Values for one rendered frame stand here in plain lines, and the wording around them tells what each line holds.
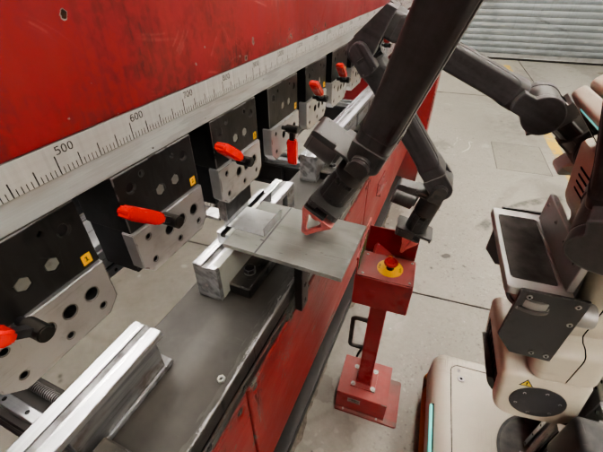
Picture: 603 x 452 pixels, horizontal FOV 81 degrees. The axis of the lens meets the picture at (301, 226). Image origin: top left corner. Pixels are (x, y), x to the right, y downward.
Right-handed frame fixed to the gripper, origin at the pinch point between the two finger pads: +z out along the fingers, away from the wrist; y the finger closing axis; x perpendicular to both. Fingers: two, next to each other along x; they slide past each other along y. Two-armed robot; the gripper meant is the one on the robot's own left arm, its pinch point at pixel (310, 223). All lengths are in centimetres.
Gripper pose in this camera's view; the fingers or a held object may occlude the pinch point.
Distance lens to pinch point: 74.0
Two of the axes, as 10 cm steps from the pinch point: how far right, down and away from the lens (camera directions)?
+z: -4.6, 5.8, 6.8
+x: 8.0, 6.1, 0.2
